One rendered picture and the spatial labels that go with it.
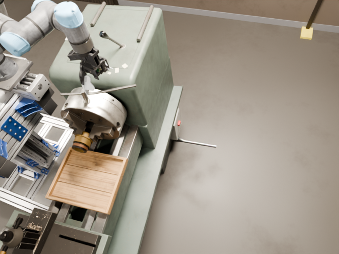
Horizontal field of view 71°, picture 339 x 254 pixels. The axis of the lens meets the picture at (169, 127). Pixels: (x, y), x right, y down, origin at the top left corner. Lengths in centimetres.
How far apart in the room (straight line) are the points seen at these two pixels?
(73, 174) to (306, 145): 198
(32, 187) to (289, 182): 219
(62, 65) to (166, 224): 145
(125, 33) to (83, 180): 84
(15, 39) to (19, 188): 176
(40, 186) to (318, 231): 226
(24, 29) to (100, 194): 84
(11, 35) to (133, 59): 57
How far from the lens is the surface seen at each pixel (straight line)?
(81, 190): 140
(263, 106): 263
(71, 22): 85
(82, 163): 146
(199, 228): 212
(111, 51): 134
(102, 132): 123
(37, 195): 236
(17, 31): 90
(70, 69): 135
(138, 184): 168
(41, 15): 92
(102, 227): 133
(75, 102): 122
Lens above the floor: 210
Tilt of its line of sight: 60 degrees down
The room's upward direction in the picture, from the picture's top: 12 degrees counter-clockwise
